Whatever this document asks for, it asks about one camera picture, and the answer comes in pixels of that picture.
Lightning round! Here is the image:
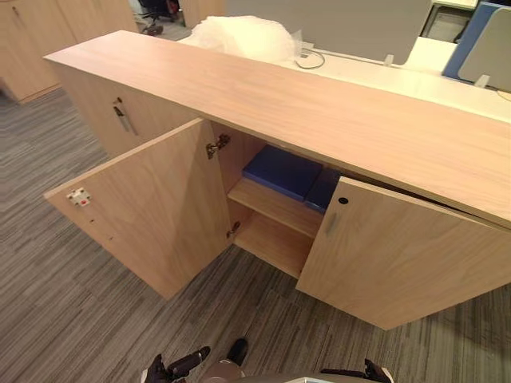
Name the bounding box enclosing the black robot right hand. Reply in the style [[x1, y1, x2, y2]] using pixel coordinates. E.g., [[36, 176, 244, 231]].
[[320, 357, 395, 383]]

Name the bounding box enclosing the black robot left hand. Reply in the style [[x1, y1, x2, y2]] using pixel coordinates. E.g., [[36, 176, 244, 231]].
[[141, 353, 173, 383]]

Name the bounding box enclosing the wooden cabinet door with keyhole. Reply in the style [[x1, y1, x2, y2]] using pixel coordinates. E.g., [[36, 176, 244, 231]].
[[295, 176, 511, 331]]

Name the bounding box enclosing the wooden cabinet door with latch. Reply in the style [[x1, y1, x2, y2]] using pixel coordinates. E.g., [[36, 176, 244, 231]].
[[43, 117, 234, 302]]

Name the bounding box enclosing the narrow blue folder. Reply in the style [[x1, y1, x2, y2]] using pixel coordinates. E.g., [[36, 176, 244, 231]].
[[303, 168, 343, 215]]

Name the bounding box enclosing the wooden cabinet shelf board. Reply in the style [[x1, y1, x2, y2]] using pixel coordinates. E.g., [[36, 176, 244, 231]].
[[227, 177, 324, 239]]

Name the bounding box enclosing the white door latch plate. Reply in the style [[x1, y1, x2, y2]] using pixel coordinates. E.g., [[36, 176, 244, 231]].
[[65, 187, 92, 208]]

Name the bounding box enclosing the large blue folder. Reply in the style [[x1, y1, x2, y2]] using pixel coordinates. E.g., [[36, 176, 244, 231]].
[[241, 144, 323, 201]]

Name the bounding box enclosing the long low wooden cabinet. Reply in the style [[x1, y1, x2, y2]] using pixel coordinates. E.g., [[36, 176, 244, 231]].
[[42, 29, 511, 280]]

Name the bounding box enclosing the white office desk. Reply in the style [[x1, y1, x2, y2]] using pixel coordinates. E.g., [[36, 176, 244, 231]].
[[177, 34, 511, 124]]

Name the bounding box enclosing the tall wooden storage cabinet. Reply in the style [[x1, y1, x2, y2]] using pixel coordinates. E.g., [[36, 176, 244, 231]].
[[0, 0, 139, 105]]

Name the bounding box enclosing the black office chair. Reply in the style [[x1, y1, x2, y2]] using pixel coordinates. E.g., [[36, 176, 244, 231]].
[[137, 0, 181, 36]]

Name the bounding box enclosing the dark robot right foot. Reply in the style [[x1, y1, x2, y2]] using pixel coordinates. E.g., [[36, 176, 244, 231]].
[[226, 338, 249, 366]]

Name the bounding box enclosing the silver robot torso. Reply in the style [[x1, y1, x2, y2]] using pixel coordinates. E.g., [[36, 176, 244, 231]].
[[206, 360, 323, 383]]

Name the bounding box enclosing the blue desk partition panel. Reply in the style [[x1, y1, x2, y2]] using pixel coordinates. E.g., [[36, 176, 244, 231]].
[[442, 1, 511, 80]]

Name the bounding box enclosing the light grey partition panel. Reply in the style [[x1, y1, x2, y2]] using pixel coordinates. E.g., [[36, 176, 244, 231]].
[[458, 7, 511, 84]]

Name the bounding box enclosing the white bubble wrap bundle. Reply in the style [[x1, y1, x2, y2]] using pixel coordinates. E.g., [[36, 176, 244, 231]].
[[187, 14, 303, 62]]

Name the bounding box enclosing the grey desk partition panel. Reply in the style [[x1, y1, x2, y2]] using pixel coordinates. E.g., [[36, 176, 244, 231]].
[[225, 0, 434, 67]]

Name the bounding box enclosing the silver cabinet door handle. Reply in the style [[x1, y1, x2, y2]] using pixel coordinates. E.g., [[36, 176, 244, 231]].
[[112, 105, 139, 137]]

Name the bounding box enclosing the thin grey desk cable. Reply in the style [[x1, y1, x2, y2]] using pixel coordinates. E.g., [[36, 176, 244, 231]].
[[294, 46, 327, 70]]

